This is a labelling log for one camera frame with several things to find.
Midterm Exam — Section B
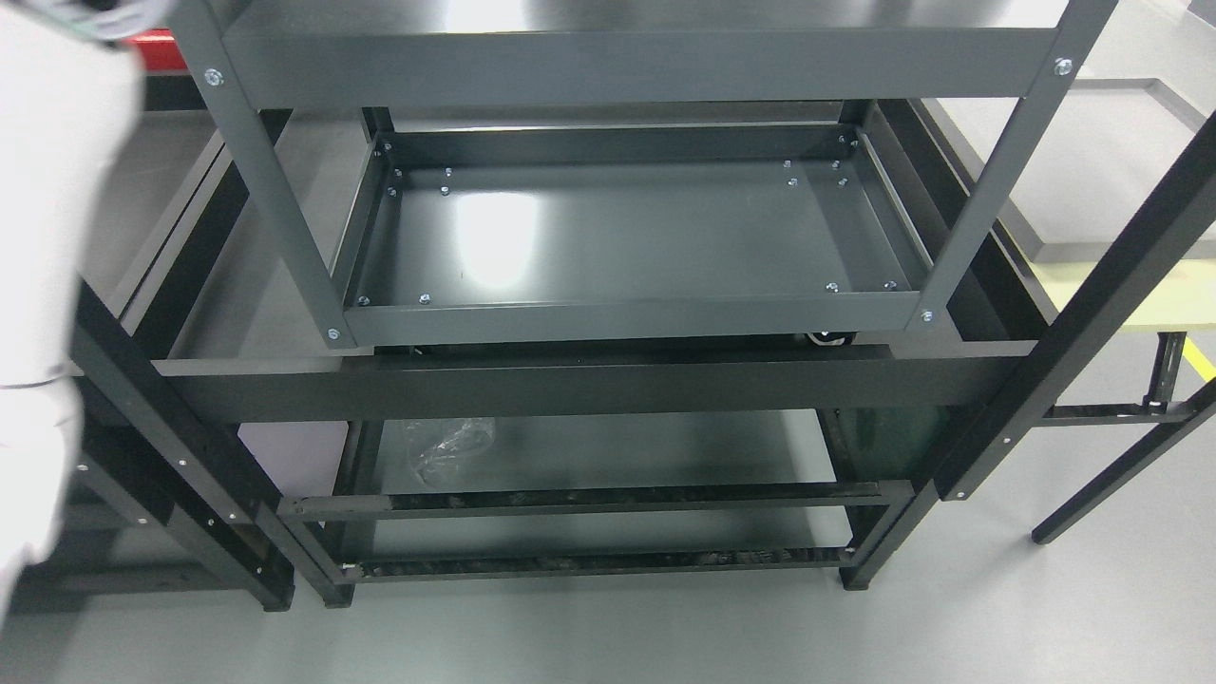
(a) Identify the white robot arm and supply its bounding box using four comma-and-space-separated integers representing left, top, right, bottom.
1, 1, 163, 612

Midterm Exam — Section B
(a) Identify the dark grey metal shelf cart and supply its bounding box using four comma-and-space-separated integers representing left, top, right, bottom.
168, 1, 1115, 351

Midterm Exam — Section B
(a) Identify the clear plastic bag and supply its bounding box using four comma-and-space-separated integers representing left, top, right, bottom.
401, 417, 499, 489

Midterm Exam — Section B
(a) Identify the black metal rack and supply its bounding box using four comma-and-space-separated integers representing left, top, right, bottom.
15, 79, 1214, 613

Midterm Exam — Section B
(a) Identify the red bar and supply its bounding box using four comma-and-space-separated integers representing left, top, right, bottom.
122, 28, 188, 73

